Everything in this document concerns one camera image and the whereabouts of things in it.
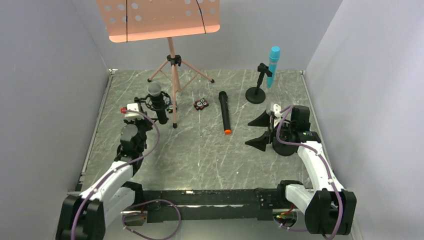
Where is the black round-base mic stand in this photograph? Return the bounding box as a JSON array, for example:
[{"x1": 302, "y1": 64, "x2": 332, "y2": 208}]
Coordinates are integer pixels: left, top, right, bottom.
[
  {"x1": 271, "y1": 133, "x2": 299, "y2": 157},
  {"x1": 245, "y1": 62, "x2": 273, "y2": 105}
]

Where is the black shock mount tripod stand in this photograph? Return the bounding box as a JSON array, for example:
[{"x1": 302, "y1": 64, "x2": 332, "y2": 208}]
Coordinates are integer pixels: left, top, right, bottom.
[{"x1": 134, "y1": 91, "x2": 171, "y2": 125}]

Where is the black silver-grille microphone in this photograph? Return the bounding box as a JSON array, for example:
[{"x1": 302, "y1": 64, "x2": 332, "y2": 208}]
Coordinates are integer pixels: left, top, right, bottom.
[{"x1": 147, "y1": 81, "x2": 168, "y2": 125}]

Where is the black orange-tipped microphone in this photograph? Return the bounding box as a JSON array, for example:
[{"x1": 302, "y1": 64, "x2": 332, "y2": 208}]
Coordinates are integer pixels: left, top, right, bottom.
[{"x1": 218, "y1": 91, "x2": 232, "y2": 135}]

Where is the blue microphone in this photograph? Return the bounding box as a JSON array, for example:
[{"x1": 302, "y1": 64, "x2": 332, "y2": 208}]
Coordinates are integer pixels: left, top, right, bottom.
[{"x1": 266, "y1": 46, "x2": 281, "y2": 89}]

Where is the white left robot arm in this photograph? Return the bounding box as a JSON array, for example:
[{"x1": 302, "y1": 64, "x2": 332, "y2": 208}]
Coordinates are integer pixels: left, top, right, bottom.
[{"x1": 55, "y1": 110, "x2": 158, "y2": 240}]

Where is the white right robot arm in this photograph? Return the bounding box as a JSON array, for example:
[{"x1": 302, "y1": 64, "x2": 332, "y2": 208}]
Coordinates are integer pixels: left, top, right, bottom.
[{"x1": 245, "y1": 103, "x2": 357, "y2": 240}]

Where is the pink music stand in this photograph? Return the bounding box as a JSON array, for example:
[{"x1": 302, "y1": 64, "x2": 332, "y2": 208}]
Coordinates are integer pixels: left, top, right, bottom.
[{"x1": 96, "y1": 0, "x2": 221, "y2": 128}]

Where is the red owl number tile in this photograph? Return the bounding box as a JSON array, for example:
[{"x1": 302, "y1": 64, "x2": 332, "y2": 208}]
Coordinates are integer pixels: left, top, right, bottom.
[{"x1": 193, "y1": 98, "x2": 209, "y2": 111}]

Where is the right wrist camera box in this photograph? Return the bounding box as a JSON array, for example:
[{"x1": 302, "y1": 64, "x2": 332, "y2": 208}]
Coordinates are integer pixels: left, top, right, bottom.
[{"x1": 265, "y1": 102, "x2": 282, "y2": 120}]

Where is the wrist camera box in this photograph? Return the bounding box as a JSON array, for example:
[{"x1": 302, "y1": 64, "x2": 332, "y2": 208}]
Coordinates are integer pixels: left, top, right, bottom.
[
  {"x1": 120, "y1": 102, "x2": 142, "y2": 121},
  {"x1": 265, "y1": 102, "x2": 282, "y2": 120}
]

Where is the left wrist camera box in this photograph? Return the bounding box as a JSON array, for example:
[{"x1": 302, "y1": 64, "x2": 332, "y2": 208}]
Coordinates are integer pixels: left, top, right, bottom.
[{"x1": 120, "y1": 102, "x2": 142, "y2": 121}]

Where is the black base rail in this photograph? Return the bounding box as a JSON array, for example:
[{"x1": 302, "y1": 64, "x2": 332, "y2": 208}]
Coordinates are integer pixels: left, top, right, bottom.
[{"x1": 123, "y1": 187, "x2": 293, "y2": 223}]

